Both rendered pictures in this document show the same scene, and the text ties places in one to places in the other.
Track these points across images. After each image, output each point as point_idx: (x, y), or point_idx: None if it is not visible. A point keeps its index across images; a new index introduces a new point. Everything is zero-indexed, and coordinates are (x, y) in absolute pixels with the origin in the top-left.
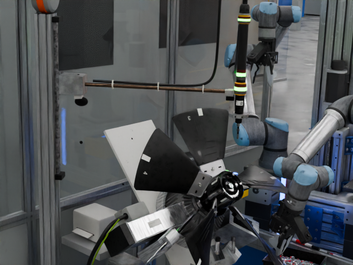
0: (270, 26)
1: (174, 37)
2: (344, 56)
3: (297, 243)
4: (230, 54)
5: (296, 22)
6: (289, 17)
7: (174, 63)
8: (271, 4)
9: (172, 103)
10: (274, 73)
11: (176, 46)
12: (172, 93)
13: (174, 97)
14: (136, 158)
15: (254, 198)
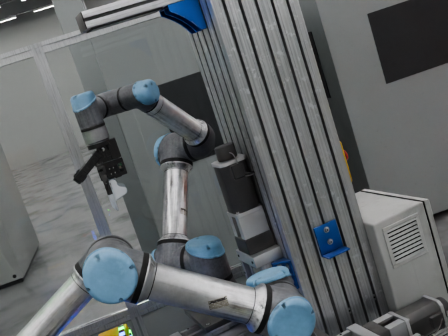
0: (85, 127)
1: (71, 151)
2: (237, 135)
3: None
4: (155, 153)
5: (150, 103)
6: (132, 101)
7: (87, 181)
8: (75, 99)
9: (101, 231)
10: (121, 191)
11: (80, 161)
12: (97, 219)
13: (103, 223)
14: None
15: None
